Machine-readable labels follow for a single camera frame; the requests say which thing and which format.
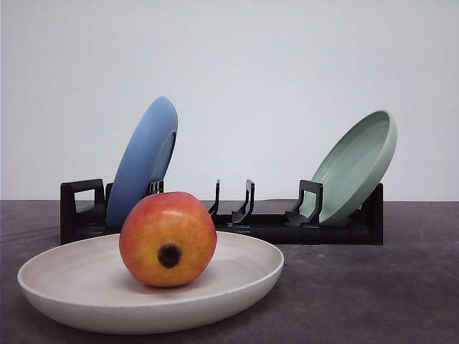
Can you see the red orange pomegranate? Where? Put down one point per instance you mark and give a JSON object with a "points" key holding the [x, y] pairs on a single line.
{"points": [[168, 238]]}

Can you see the blue plate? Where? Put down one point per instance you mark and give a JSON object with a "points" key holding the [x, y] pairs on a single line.
{"points": [[146, 157]]}

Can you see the mint green plate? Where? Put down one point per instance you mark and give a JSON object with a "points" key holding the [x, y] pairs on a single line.
{"points": [[353, 168]]}

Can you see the white plate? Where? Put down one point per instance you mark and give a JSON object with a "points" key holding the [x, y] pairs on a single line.
{"points": [[89, 285]]}

